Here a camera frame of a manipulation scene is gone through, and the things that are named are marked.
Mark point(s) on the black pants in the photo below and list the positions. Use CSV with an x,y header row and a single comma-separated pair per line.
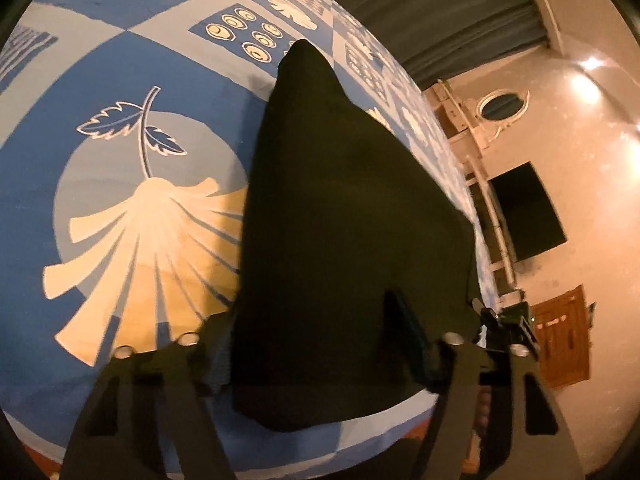
x,y
340,240

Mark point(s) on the dark grey curtain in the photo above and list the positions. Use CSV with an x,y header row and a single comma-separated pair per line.
x,y
440,5

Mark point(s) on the person's right hand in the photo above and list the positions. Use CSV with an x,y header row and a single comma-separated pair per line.
x,y
484,410

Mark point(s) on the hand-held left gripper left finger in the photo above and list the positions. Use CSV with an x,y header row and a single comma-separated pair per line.
x,y
215,350

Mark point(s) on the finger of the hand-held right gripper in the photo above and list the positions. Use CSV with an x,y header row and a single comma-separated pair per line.
x,y
485,317

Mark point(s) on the blue printed blanket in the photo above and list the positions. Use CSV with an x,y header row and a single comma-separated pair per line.
x,y
125,85

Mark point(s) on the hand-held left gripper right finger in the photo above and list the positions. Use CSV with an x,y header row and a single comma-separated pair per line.
x,y
402,322

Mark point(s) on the brown wooden door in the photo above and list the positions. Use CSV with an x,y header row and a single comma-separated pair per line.
x,y
562,335

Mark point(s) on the black wall television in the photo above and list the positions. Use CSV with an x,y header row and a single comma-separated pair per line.
x,y
527,210

